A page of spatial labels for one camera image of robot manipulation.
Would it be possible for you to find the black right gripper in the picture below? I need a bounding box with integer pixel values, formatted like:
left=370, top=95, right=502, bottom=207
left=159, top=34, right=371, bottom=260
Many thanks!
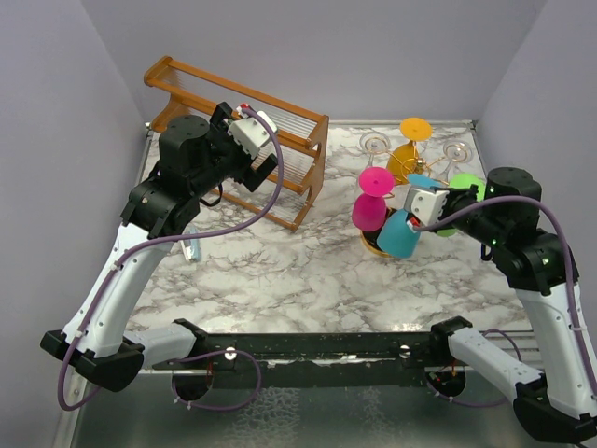
left=426, top=183, right=506, bottom=246

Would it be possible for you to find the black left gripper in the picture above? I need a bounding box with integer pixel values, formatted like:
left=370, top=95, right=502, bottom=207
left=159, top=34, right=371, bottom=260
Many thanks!
left=192, top=104, right=279, bottom=197

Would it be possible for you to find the green plastic wine glass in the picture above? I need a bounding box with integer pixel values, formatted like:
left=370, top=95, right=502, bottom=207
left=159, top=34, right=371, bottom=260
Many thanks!
left=437, top=173, right=486, bottom=238

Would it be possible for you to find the clear wine glass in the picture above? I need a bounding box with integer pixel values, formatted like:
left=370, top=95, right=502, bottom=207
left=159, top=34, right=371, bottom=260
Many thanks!
left=359, top=132, right=391, bottom=168
left=443, top=140, right=473, bottom=175

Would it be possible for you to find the yellow plastic wine glass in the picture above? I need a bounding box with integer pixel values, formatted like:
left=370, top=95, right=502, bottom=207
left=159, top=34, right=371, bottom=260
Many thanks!
left=386, top=117, right=433, bottom=186

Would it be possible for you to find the blue plastic wine glass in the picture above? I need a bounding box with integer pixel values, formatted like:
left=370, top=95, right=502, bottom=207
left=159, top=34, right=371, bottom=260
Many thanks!
left=377, top=175, right=445, bottom=259

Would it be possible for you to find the pink plastic wine glass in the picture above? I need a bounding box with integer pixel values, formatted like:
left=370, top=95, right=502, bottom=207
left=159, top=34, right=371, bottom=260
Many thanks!
left=352, top=166, right=395, bottom=231

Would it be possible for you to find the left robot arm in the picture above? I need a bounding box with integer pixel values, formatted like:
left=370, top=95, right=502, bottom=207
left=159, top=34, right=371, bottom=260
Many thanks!
left=40, top=103, right=284, bottom=393

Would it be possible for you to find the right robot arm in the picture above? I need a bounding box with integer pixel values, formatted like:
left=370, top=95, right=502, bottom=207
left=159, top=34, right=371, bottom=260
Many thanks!
left=425, top=167, right=596, bottom=444

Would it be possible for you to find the wooden two-tier shelf rack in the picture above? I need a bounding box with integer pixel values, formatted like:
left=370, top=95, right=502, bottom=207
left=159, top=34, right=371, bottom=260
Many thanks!
left=144, top=56, right=329, bottom=232

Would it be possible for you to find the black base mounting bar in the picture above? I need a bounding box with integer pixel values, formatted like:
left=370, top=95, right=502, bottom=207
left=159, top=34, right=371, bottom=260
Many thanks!
left=153, top=331, right=463, bottom=389

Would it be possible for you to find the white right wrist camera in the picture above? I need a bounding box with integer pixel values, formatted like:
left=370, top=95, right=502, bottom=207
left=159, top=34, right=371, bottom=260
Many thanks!
left=404, top=185, right=450, bottom=227

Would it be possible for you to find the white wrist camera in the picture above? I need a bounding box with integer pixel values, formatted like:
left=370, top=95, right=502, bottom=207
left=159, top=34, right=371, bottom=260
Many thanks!
left=404, top=185, right=450, bottom=227
left=228, top=104, right=271, bottom=160

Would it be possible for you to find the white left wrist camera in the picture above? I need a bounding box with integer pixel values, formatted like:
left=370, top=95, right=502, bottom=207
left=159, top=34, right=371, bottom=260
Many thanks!
left=228, top=104, right=271, bottom=160

